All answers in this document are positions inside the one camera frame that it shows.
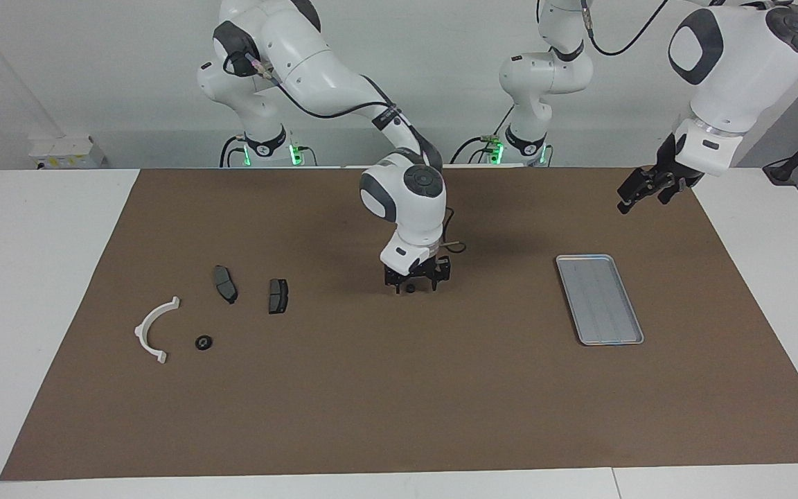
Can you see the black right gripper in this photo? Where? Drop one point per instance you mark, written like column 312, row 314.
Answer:
column 430, row 267

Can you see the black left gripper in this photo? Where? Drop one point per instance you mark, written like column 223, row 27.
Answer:
column 669, row 173

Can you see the black flanged bearing gear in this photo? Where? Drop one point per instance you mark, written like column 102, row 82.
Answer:
column 204, row 342

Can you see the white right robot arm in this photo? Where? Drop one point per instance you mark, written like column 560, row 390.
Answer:
column 316, row 62

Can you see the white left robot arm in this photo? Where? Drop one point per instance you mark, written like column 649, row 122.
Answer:
column 738, row 69

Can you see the silver metal tray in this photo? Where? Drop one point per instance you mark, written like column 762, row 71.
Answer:
column 607, row 312

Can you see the brown table mat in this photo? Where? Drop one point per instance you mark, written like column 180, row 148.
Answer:
column 406, row 381

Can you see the rectangular dark brake pad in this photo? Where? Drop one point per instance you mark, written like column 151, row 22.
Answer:
column 278, row 296

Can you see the curved dark brake pad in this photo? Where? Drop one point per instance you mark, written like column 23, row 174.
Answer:
column 224, row 283

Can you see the white wall box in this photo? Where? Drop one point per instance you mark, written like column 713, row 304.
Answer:
column 66, row 152

